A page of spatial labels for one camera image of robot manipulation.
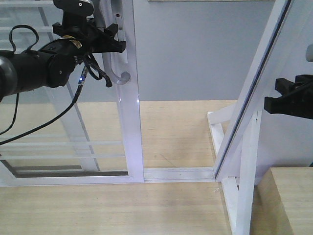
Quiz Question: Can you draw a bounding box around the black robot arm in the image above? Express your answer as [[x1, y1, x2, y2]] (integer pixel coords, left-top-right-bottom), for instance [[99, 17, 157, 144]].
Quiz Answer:
[[0, 0, 126, 98]]

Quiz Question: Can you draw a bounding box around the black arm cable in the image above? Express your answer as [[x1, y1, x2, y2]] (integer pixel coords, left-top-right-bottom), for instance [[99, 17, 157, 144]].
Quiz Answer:
[[0, 24, 113, 145]]

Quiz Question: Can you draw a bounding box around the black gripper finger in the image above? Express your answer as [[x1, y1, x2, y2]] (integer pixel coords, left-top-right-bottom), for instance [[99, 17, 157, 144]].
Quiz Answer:
[[275, 74, 313, 95], [264, 95, 313, 118]]

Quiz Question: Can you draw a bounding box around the light wooden base board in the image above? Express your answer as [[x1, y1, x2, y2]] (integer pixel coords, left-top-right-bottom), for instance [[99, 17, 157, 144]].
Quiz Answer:
[[0, 100, 233, 235]]

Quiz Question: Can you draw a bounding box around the grey curved door handle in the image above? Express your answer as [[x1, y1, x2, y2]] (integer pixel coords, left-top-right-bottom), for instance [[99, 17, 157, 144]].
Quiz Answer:
[[93, 0, 131, 85]]

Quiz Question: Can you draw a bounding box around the white side wall panel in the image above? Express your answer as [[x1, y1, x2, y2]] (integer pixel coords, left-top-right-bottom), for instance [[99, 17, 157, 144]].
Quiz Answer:
[[256, 0, 313, 183]]

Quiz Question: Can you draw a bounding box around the white triangular support bracket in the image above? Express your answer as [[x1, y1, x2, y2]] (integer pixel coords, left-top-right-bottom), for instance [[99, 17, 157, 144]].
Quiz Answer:
[[222, 111, 262, 235]]

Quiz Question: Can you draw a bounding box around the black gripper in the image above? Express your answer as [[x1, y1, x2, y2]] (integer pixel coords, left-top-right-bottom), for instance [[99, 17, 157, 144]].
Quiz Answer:
[[52, 0, 126, 53]]

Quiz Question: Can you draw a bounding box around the light wooden box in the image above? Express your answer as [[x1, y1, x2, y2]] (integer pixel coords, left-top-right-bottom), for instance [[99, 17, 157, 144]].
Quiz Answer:
[[257, 167, 313, 235]]

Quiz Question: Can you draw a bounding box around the white door frame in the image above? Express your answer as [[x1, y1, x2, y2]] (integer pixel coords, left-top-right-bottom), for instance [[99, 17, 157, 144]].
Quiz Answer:
[[134, 0, 293, 181]]

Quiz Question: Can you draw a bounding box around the white rear support bracket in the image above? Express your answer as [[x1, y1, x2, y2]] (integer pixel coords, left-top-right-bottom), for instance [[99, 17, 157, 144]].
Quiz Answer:
[[207, 103, 236, 156]]

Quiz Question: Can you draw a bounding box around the white fixed glass door panel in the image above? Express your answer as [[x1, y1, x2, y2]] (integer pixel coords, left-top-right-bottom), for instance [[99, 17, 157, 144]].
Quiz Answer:
[[0, 0, 101, 177]]

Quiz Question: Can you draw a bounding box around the white framed sliding glass door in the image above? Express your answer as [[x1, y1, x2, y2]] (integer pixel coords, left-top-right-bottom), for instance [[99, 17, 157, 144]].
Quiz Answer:
[[0, 0, 144, 187]]

